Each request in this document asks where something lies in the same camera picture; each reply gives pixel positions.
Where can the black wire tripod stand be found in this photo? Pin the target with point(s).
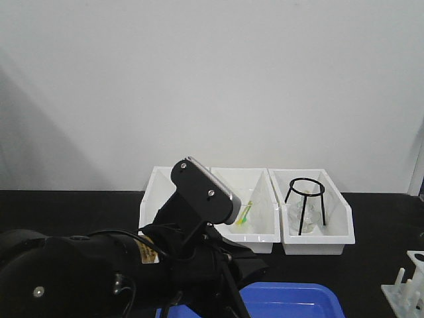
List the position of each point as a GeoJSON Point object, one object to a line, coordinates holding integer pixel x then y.
{"type": "Point", "coordinates": [320, 191]}

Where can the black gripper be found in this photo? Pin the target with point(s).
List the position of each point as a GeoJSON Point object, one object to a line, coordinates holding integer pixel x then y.
{"type": "Point", "coordinates": [205, 271]}

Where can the yellow green droppers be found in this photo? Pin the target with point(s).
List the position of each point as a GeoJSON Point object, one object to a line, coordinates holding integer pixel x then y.
{"type": "Point", "coordinates": [242, 218]}

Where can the glass flask in bin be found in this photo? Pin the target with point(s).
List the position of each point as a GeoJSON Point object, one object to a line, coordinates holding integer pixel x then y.
{"type": "Point", "coordinates": [304, 213]}

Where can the white middle storage bin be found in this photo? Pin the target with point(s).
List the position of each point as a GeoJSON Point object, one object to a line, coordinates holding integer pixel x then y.
{"type": "Point", "coordinates": [262, 228]}

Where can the white right storage bin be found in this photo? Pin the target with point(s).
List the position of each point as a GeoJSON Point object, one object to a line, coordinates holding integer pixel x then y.
{"type": "Point", "coordinates": [328, 240]}

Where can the white test tube rack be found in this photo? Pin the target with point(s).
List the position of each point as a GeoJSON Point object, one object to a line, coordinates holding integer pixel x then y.
{"type": "Point", "coordinates": [406, 298]}

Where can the blue plastic tray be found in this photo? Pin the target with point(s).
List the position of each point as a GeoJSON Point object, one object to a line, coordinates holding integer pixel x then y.
{"type": "Point", "coordinates": [287, 299]}

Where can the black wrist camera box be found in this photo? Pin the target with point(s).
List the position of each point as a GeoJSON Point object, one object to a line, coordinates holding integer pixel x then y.
{"type": "Point", "coordinates": [205, 193]}

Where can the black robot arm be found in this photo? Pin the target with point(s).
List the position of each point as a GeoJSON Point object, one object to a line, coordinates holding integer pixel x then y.
{"type": "Point", "coordinates": [106, 273]}

